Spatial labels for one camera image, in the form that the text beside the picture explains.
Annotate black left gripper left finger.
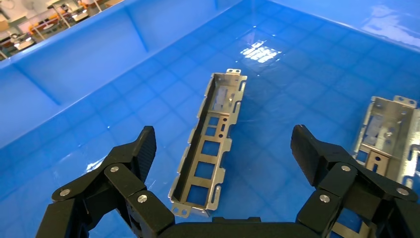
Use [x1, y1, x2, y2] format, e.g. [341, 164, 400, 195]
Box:
[35, 125, 176, 238]

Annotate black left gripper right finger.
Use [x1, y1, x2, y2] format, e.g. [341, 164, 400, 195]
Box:
[290, 124, 420, 238]

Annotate long silver metal bracket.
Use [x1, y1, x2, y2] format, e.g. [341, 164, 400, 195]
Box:
[168, 68, 248, 219]
[329, 95, 420, 238]

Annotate large blue plastic bin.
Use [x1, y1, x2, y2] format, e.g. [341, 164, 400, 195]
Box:
[0, 0, 420, 238]

